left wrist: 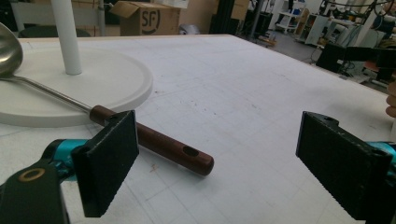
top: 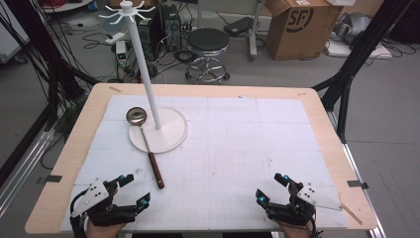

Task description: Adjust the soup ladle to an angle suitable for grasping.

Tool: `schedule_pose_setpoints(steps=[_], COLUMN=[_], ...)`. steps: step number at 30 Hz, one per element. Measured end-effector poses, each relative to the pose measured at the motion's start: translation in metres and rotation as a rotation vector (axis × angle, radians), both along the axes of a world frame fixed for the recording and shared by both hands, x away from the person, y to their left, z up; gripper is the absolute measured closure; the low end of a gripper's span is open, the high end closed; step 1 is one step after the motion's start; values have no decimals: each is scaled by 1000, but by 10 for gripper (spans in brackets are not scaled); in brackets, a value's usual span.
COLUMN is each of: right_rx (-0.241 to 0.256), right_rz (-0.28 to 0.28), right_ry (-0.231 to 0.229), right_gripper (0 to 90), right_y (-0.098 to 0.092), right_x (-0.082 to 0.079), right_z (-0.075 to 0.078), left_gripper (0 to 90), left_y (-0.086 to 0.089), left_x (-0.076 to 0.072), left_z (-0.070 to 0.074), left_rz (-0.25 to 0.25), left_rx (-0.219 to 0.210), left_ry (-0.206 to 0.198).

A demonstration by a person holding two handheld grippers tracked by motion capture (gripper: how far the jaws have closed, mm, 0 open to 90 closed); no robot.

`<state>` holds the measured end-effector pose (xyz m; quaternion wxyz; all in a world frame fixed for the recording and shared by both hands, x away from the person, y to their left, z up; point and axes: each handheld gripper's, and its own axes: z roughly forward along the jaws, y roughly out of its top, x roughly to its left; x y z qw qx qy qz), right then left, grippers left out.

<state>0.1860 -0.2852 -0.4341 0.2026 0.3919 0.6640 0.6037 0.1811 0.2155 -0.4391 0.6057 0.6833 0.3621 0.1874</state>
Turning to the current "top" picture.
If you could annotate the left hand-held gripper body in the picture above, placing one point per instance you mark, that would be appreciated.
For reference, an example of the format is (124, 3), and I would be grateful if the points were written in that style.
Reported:
(95, 193)

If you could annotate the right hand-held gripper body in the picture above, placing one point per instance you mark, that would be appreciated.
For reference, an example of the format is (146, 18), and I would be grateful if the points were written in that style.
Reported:
(308, 195)

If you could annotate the white hook rack stand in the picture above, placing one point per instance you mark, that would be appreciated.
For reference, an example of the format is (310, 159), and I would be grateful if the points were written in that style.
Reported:
(142, 62)

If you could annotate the person's right hand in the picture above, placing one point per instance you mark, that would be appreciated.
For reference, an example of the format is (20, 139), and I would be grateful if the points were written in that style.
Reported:
(297, 232)

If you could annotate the person's left hand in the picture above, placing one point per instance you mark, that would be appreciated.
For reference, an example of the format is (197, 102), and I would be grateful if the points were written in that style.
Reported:
(102, 232)

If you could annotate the black tape strip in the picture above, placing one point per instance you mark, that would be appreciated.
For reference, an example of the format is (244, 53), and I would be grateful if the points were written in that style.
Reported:
(53, 178)
(357, 184)

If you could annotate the thin wooden stick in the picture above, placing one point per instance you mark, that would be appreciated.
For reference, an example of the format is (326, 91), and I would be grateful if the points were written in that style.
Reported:
(352, 214)

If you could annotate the white grid mat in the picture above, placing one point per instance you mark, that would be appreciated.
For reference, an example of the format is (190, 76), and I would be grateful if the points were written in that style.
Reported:
(231, 148)

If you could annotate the white device with green display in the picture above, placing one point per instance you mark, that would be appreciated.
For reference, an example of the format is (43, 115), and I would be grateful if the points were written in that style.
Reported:
(121, 53)

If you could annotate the white power strip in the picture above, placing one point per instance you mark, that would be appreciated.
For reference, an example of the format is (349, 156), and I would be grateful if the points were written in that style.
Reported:
(115, 38)

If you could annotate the brown cardboard box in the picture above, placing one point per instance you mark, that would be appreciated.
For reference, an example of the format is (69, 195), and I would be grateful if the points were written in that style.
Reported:
(297, 33)

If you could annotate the white flat board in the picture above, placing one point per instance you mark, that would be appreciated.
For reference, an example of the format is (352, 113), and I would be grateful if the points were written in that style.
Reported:
(360, 50)

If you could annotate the grey metal stand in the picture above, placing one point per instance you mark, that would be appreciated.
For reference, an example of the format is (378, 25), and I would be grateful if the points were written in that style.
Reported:
(253, 29)

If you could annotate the black round stool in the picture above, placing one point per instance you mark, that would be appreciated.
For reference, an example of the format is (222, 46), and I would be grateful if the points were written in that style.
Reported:
(208, 41)

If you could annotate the black computer tower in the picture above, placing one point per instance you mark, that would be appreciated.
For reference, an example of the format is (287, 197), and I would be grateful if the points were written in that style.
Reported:
(171, 29)

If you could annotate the black laptop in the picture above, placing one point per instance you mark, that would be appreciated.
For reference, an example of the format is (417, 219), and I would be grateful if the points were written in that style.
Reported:
(238, 25)

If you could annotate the grey bag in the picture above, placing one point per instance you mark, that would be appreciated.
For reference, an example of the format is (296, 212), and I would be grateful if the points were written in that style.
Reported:
(355, 28)

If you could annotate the white round table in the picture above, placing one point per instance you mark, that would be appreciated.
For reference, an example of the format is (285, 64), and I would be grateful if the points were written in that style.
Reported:
(66, 5)

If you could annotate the aluminium rail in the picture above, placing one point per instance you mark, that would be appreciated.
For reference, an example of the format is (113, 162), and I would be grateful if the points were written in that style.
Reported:
(23, 175)
(360, 175)

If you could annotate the black frame strut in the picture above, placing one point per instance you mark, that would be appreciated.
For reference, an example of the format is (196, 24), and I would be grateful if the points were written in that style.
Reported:
(360, 56)
(43, 43)

